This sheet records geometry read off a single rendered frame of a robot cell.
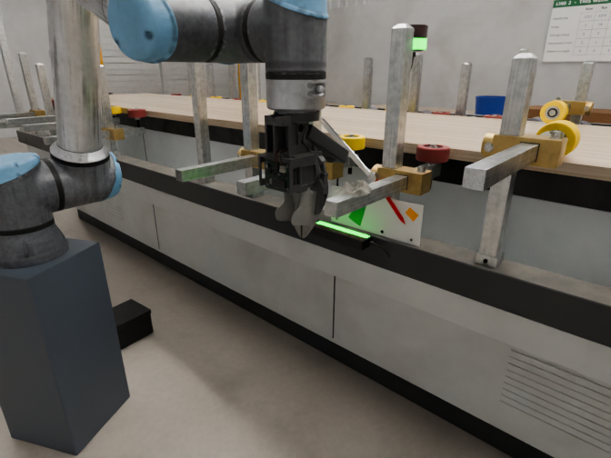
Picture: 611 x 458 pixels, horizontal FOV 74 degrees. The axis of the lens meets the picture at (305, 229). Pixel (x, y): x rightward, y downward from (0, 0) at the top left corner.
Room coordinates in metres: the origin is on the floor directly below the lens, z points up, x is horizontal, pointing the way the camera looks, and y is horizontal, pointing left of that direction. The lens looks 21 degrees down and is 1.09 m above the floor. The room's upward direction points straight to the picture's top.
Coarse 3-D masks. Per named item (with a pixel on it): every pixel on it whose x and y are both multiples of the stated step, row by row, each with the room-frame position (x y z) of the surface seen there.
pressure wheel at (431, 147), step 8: (424, 144) 1.04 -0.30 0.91; (432, 144) 1.02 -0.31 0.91; (440, 144) 1.04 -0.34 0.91; (416, 152) 1.02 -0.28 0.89; (424, 152) 1.00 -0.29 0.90; (432, 152) 0.99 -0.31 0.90; (440, 152) 0.98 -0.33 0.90; (448, 152) 1.00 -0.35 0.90; (424, 160) 0.99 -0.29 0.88; (432, 160) 0.99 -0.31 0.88; (440, 160) 0.98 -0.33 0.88
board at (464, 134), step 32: (128, 96) 3.07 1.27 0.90; (160, 96) 3.07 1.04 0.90; (352, 128) 1.39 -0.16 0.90; (384, 128) 1.39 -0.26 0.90; (416, 128) 1.39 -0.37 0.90; (448, 128) 1.39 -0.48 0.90; (480, 128) 1.39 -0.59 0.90; (608, 128) 1.39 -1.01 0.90; (576, 160) 0.88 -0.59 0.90; (608, 160) 0.88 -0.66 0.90
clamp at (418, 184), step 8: (376, 168) 0.96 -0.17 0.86; (384, 168) 0.94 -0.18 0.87; (392, 168) 0.94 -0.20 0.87; (400, 168) 0.94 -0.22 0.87; (408, 168) 0.94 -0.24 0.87; (416, 168) 0.94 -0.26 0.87; (384, 176) 0.94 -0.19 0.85; (408, 176) 0.90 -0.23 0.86; (416, 176) 0.89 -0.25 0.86; (424, 176) 0.89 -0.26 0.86; (408, 184) 0.90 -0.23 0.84; (416, 184) 0.89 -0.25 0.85; (424, 184) 0.89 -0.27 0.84; (408, 192) 0.90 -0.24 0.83; (416, 192) 0.88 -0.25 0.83; (424, 192) 0.89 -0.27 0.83
